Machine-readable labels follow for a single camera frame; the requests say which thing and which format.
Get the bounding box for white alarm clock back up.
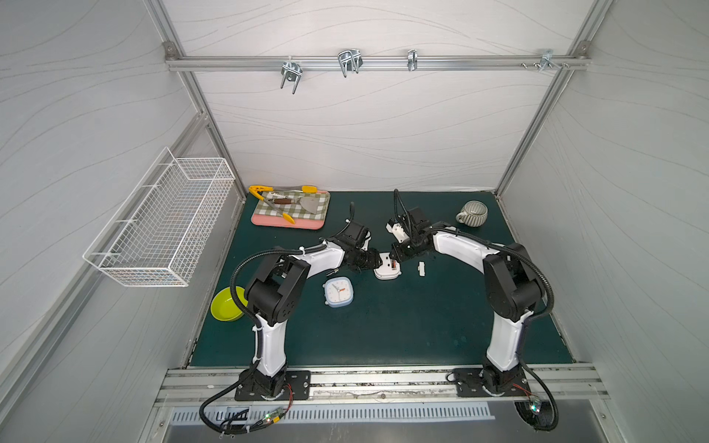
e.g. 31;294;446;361
374;253;402;281

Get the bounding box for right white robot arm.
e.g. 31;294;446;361
387;220;554;373

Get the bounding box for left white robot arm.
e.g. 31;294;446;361
230;240;383;378

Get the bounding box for blue white alarm clock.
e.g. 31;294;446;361
323;277;355;308

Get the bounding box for striped white ceramic mug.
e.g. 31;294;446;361
455;200;489;228

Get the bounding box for pink cutting board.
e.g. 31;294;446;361
250;189;330;231

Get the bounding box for checkered green cloth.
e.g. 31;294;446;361
254;191;330;221

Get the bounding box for yellow tongs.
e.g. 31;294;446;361
249;185;319;224

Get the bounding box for green plastic bowl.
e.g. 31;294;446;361
210;288;244;322

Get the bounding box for metal u-bolt hook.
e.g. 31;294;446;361
337;49;363;78

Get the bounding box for metal clamp hook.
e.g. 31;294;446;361
280;61;303;94

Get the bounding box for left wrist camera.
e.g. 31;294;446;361
340;221;370;249

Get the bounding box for metal spatula wooden handle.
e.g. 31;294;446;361
272;197;321;214

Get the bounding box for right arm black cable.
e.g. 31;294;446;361
392;187;561;432

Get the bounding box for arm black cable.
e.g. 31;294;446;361
392;187;561;432
198;201;356;436

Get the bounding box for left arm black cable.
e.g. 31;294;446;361
198;201;356;436

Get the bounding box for small metal ring hook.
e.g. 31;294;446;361
407;49;418;72

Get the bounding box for white wire basket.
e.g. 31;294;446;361
83;148;234;288

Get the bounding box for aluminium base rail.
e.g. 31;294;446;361
154;364;610;407

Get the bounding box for metal bracket right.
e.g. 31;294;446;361
520;50;571;73

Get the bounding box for aluminium top rail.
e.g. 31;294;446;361
165;55;591;72

